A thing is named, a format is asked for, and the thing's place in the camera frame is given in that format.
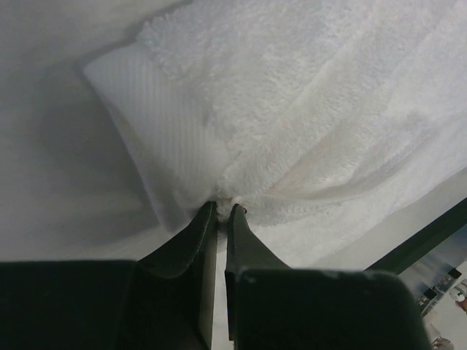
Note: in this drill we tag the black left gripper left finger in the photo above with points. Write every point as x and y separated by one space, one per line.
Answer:
162 301

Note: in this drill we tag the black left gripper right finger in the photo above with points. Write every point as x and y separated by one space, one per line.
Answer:
273 306

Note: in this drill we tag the white terry towel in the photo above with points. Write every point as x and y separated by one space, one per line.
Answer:
321 118

